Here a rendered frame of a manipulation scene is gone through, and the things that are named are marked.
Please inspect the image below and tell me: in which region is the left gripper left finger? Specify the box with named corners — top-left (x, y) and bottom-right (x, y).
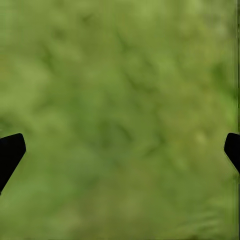
top-left (0, 133), bottom-right (26, 193)

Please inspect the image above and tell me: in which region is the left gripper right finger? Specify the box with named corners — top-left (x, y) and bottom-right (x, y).
top-left (224, 133), bottom-right (240, 173)

